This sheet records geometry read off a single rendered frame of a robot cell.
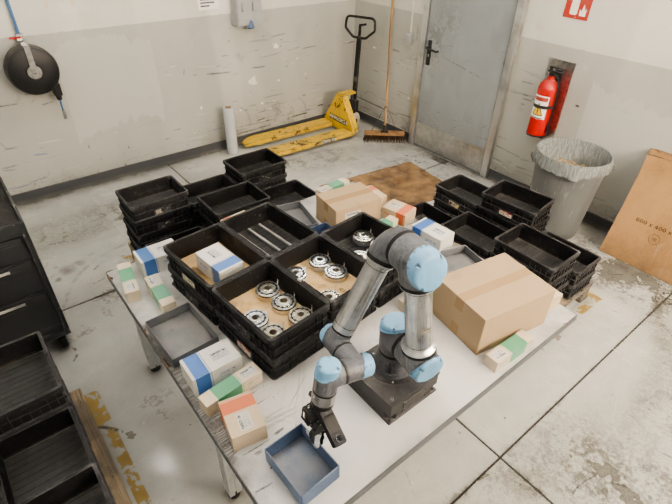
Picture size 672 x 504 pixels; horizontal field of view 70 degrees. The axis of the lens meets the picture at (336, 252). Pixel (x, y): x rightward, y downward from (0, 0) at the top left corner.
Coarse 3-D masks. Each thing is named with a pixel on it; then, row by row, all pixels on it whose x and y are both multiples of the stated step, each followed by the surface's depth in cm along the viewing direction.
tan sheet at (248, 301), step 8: (240, 296) 204; (248, 296) 205; (232, 304) 200; (240, 304) 200; (248, 304) 201; (256, 304) 201; (264, 304) 201; (272, 312) 197; (272, 320) 193; (280, 320) 193
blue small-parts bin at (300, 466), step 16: (288, 432) 158; (304, 432) 162; (272, 448) 156; (288, 448) 161; (304, 448) 161; (320, 448) 156; (272, 464) 153; (288, 464) 156; (304, 464) 156; (320, 464) 156; (336, 464) 150; (288, 480) 146; (304, 480) 152; (320, 480) 145; (304, 496) 143
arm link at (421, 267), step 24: (408, 240) 133; (408, 264) 129; (432, 264) 128; (408, 288) 134; (432, 288) 132; (408, 312) 143; (432, 312) 145; (408, 336) 150; (432, 336) 157; (408, 360) 154; (432, 360) 152
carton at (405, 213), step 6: (390, 204) 281; (396, 204) 281; (402, 204) 281; (384, 210) 279; (390, 210) 276; (396, 210) 275; (402, 210) 275; (408, 210) 276; (414, 210) 278; (384, 216) 281; (396, 216) 275; (402, 216) 272; (408, 216) 274; (414, 216) 281; (402, 222) 274; (408, 222) 277
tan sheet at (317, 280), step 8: (304, 264) 224; (312, 272) 219; (320, 272) 219; (312, 280) 214; (320, 280) 214; (352, 280) 215; (320, 288) 210; (328, 288) 210; (336, 288) 210; (344, 288) 210
